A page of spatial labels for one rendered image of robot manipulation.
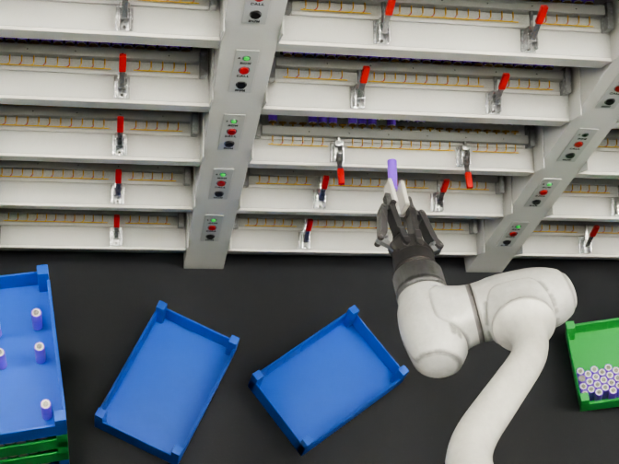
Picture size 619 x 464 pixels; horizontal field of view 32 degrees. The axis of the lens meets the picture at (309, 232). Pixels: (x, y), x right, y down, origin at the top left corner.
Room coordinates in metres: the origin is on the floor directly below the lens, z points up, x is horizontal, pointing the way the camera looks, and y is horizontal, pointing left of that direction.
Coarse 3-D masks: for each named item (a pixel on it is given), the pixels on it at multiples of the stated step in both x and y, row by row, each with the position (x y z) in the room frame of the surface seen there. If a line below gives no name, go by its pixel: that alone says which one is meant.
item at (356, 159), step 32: (384, 128) 1.31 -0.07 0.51; (480, 128) 1.40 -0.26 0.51; (512, 128) 1.42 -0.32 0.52; (256, 160) 1.15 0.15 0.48; (288, 160) 1.17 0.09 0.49; (320, 160) 1.20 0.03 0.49; (352, 160) 1.22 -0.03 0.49; (384, 160) 1.25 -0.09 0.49; (416, 160) 1.28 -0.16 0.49; (448, 160) 1.31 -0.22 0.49; (480, 160) 1.34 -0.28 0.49; (512, 160) 1.36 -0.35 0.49
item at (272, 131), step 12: (264, 132) 1.19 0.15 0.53; (276, 132) 1.20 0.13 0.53; (288, 132) 1.21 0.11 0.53; (300, 132) 1.22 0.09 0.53; (312, 132) 1.23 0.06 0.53; (324, 132) 1.24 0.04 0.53; (336, 132) 1.25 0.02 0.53; (348, 132) 1.26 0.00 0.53; (360, 132) 1.27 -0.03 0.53; (372, 132) 1.28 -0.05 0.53; (384, 132) 1.29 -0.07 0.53; (396, 132) 1.30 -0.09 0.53; (408, 132) 1.31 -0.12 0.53; (420, 132) 1.32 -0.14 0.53; (432, 132) 1.33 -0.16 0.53; (444, 132) 1.34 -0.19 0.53; (276, 144) 1.19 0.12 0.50; (372, 144) 1.26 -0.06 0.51; (420, 144) 1.31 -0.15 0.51; (492, 144) 1.37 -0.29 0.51; (504, 144) 1.38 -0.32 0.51; (516, 144) 1.39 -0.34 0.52
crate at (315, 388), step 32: (352, 320) 1.11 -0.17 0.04; (288, 352) 0.97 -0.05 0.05; (320, 352) 1.02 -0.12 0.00; (352, 352) 1.05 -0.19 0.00; (384, 352) 1.06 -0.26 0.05; (256, 384) 0.87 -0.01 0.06; (288, 384) 0.92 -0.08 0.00; (320, 384) 0.94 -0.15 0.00; (352, 384) 0.97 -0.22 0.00; (384, 384) 1.00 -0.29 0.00; (288, 416) 0.84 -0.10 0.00; (320, 416) 0.87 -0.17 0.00; (352, 416) 0.88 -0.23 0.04
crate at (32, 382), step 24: (0, 288) 0.73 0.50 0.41; (24, 288) 0.75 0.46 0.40; (48, 288) 0.75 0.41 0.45; (0, 312) 0.69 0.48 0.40; (24, 312) 0.71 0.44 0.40; (48, 312) 0.72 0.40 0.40; (24, 336) 0.66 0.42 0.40; (48, 336) 0.68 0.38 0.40; (24, 360) 0.62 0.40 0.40; (48, 360) 0.64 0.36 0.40; (0, 384) 0.56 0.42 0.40; (24, 384) 0.58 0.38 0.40; (48, 384) 0.59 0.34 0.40; (0, 408) 0.52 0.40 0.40; (24, 408) 0.54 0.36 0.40; (0, 432) 0.48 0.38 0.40; (24, 432) 0.49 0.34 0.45; (48, 432) 0.51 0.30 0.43
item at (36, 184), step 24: (0, 168) 1.01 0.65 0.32; (24, 168) 1.03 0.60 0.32; (48, 168) 1.05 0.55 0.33; (72, 168) 1.06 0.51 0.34; (96, 168) 1.08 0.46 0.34; (120, 168) 1.10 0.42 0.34; (144, 168) 1.12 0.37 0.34; (168, 168) 1.14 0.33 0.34; (192, 168) 1.17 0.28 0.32; (0, 192) 0.97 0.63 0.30; (24, 192) 0.99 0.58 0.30; (48, 192) 1.01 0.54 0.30; (72, 192) 1.03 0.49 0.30; (96, 192) 1.05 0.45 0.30; (120, 192) 1.06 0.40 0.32; (144, 192) 1.09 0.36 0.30; (168, 192) 1.11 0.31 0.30; (192, 192) 1.13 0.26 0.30
